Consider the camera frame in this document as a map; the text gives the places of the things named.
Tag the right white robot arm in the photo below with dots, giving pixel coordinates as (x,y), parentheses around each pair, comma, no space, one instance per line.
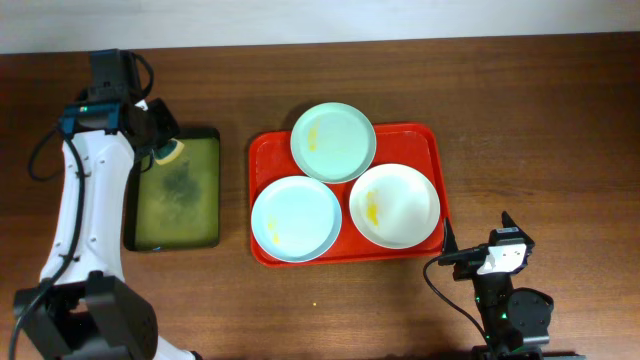
(515,321)

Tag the light blue plate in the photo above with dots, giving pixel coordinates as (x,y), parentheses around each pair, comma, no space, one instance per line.
(296,219)

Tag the white plate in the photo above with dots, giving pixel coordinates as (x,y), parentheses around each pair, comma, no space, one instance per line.
(394,206)

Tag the light green plate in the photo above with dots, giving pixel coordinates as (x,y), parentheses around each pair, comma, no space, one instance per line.
(333,142)

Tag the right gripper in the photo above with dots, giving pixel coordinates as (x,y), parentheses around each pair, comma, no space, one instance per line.
(524,246)

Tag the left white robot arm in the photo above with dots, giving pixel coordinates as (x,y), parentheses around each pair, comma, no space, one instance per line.
(82,307)

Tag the black tray with green liquid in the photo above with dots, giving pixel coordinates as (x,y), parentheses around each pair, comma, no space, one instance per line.
(176,206)

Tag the green and yellow sponge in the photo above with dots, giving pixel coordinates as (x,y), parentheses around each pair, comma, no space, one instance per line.
(168,152)

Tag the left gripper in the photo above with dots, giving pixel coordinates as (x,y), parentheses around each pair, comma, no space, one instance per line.
(161,126)

